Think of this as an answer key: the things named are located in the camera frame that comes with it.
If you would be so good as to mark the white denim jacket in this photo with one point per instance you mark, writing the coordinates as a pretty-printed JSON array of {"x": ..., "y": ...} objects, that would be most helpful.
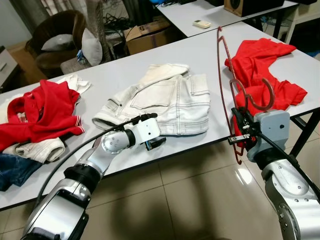
[{"x": 165, "y": 100}]

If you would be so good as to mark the red clothes hanger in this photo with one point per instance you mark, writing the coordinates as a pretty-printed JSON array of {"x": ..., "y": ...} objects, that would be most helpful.
[{"x": 221, "y": 55}]

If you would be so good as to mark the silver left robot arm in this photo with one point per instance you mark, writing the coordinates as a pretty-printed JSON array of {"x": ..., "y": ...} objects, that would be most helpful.
[{"x": 60, "y": 210}]

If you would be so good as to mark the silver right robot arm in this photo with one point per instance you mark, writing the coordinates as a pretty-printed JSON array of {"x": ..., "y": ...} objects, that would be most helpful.
[{"x": 290, "y": 195}]

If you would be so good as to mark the white table with black legs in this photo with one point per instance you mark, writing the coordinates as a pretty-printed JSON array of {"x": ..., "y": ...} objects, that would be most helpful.
[
  {"x": 235, "y": 22},
  {"x": 125, "y": 55}
]

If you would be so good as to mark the white remote control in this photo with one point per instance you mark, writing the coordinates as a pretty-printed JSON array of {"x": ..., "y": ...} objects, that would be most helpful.
[{"x": 201, "y": 23}]

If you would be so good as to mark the white t-shirt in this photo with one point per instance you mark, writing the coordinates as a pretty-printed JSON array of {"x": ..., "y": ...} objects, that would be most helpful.
[{"x": 75, "y": 82}]

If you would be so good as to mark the brown cardboard box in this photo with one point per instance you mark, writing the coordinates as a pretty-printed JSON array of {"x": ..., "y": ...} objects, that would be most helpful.
[{"x": 147, "y": 37}]

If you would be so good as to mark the wooden speaker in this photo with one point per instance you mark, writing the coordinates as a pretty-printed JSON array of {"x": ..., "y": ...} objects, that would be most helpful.
[{"x": 250, "y": 6}]

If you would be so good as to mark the red polo shirt white trim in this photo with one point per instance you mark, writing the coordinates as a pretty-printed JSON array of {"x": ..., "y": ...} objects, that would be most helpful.
[{"x": 45, "y": 115}]

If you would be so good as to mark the white pillow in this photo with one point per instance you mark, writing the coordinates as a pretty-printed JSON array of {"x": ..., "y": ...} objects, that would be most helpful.
[{"x": 91, "y": 47}]

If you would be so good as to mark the cream denim garment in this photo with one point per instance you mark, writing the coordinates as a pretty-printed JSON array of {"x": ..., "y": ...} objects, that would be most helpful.
[{"x": 37, "y": 149}]

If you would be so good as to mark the brown wicker chair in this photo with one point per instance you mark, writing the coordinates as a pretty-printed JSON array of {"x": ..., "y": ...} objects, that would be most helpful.
[{"x": 57, "y": 60}]

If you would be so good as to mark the grey cushion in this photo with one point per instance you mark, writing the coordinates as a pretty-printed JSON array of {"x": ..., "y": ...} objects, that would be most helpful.
[{"x": 57, "y": 42}]

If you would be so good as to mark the blue jeans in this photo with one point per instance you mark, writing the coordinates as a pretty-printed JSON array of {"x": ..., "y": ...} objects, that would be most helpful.
[{"x": 17, "y": 172}]

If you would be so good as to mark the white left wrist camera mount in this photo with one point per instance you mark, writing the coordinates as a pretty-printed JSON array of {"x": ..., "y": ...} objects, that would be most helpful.
[{"x": 147, "y": 131}]

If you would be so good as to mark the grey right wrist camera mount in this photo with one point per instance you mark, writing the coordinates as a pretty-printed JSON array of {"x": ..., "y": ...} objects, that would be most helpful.
[{"x": 272, "y": 130}]

